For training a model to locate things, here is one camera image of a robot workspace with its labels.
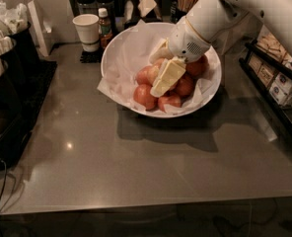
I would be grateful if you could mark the white napkin in holder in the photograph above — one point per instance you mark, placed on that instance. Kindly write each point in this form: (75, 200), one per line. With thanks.
(146, 6)

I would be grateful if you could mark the white paper cup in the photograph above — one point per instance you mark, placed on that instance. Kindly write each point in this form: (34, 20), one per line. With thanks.
(87, 27)

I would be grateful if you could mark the red apple front left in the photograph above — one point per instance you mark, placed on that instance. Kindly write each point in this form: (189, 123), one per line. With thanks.
(143, 97)

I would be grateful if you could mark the white paper liner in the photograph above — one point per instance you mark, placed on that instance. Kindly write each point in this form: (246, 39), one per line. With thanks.
(123, 73)

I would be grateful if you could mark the red apple front middle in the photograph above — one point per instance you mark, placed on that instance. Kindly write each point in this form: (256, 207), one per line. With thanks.
(172, 99)

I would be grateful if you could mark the red apple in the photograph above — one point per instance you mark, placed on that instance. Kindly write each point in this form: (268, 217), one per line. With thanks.
(143, 97)
(198, 67)
(172, 99)
(185, 86)
(142, 76)

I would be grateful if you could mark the red apple back right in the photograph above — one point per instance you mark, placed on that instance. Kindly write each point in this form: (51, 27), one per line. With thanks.
(198, 67)

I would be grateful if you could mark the red apple middle right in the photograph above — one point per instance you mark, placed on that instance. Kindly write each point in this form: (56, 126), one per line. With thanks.
(185, 86)

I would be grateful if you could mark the white bowl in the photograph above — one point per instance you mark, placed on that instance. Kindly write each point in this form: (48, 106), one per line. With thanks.
(126, 50)

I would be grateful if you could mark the red apple left middle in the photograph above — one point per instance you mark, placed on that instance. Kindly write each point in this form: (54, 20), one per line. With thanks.
(142, 76)

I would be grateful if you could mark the black coaster mat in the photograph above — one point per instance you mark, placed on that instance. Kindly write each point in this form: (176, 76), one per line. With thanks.
(91, 57)

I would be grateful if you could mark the black tray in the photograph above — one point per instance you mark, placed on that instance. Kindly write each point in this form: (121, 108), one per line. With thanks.
(16, 129)

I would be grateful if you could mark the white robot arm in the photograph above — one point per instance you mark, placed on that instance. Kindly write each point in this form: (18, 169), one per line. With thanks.
(210, 18)

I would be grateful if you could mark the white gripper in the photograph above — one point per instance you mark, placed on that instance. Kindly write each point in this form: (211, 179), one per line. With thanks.
(187, 41)

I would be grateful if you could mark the black cutlery holder middle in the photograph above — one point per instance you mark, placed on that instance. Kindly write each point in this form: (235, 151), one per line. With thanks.
(10, 63)

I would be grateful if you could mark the small sauce bottle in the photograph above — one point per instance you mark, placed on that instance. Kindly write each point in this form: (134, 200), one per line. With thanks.
(105, 27)

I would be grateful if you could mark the black condiment rack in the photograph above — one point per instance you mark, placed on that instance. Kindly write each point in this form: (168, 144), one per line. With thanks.
(269, 66)

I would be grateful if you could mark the white napkin box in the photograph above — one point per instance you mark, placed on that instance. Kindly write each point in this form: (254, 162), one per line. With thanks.
(42, 29)

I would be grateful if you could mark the black cutlery holder back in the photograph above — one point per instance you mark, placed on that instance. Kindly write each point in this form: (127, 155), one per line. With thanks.
(15, 25)

